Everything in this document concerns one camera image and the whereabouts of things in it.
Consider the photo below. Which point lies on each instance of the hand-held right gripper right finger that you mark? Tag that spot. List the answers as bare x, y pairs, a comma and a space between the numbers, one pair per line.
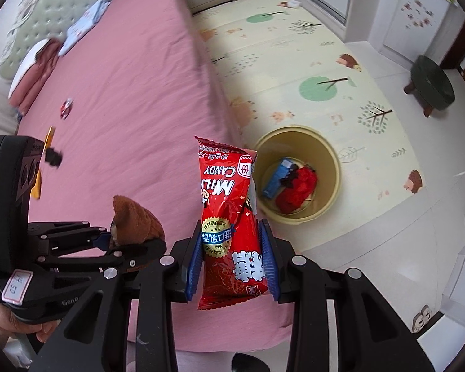
269, 263

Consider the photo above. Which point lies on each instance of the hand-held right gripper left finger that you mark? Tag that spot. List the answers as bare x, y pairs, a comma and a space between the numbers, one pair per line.
193, 263

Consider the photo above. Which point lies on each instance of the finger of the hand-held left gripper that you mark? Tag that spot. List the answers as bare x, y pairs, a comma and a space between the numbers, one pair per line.
73, 236
112, 257

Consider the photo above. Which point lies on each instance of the brown ribbed sock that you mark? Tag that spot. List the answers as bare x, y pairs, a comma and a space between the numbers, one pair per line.
137, 221

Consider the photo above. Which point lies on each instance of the red candy packet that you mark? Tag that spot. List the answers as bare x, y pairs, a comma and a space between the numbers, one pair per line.
224, 209

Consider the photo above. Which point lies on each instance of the red cloth bag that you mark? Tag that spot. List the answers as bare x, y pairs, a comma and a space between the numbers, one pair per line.
290, 203

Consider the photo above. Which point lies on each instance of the blue box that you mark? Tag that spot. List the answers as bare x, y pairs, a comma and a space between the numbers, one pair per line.
279, 178

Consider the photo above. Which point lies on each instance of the red plastic bag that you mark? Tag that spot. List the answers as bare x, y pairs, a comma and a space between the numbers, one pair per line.
305, 181

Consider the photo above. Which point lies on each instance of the yellow waste bin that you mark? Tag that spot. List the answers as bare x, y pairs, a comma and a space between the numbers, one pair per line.
325, 170

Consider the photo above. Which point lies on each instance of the person's left hand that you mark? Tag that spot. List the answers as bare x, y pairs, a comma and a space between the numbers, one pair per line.
0, 317

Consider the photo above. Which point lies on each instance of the gold box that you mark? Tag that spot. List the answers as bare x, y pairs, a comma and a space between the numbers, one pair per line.
36, 186

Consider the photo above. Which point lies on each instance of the dark brown balled sock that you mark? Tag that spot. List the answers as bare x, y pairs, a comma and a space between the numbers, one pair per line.
53, 158

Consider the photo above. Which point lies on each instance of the amber bottle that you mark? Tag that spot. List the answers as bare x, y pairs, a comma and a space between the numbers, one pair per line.
49, 137

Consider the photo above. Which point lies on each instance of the crumpled red white wrapper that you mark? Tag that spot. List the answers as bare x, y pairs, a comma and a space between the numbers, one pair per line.
66, 108

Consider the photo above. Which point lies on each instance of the white pillow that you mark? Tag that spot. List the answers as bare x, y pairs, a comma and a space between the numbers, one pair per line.
23, 69

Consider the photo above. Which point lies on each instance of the pink folded quilt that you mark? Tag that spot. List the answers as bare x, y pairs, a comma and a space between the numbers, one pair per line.
42, 69

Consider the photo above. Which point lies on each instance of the green tufted headboard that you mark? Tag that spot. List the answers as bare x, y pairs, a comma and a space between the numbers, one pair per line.
42, 19

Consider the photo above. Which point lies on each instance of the blue folded blanket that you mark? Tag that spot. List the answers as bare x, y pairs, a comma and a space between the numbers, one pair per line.
83, 27

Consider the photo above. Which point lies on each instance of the cream printed play mat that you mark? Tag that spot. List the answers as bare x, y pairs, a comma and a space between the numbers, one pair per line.
294, 66

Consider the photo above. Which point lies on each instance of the green round stool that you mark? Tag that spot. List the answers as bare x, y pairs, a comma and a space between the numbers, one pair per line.
432, 81

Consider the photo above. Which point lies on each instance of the small white red item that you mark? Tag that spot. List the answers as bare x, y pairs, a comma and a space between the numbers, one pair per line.
290, 4

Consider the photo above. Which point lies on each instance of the white cabinet with stickers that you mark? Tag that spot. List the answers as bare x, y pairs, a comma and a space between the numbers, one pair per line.
422, 15

